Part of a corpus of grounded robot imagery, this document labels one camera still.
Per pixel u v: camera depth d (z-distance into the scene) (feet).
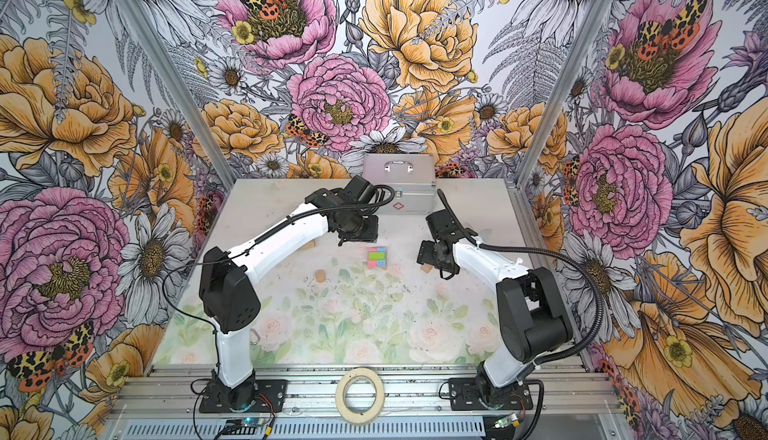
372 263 3.08
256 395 2.39
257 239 1.72
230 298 1.57
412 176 3.47
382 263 3.09
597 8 2.52
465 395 2.41
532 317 1.49
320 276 3.09
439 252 2.22
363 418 2.25
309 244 1.95
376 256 3.16
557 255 1.60
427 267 3.27
